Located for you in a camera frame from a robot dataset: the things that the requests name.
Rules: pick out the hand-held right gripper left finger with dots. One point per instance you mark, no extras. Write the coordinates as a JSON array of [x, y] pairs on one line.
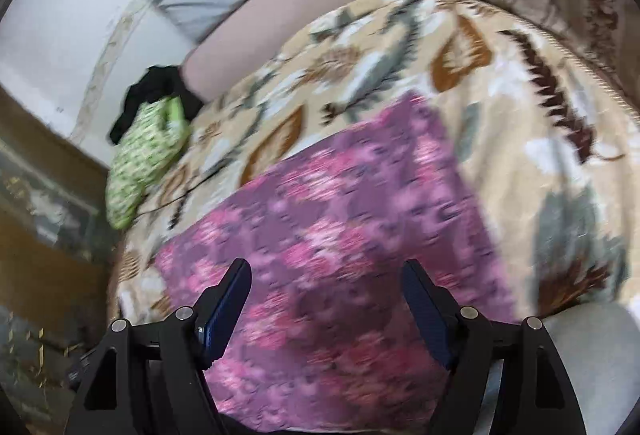
[[227, 315]]

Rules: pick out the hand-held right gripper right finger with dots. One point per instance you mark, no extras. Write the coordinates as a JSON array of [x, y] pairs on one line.
[[425, 310]]

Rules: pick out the purple floral shirt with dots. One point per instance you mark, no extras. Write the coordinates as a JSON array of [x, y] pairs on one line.
[[325, 215]]

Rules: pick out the grey cloth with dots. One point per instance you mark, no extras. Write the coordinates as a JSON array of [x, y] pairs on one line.
[[580, 335]]

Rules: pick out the green checkered pillow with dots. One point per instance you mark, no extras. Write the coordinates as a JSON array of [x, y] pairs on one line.
[[135, 165]]

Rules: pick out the leaf print blanket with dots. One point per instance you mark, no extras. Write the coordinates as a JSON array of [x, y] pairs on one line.
[[500, 140]]

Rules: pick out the wooden door with glass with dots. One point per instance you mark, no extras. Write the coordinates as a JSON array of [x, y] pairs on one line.
[[45, 265]]

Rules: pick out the black cloth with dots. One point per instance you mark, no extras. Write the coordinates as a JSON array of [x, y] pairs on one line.
[[150, 90]]

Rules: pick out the pink bolster cushion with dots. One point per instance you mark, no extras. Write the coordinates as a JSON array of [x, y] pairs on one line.
[[280, 30]]

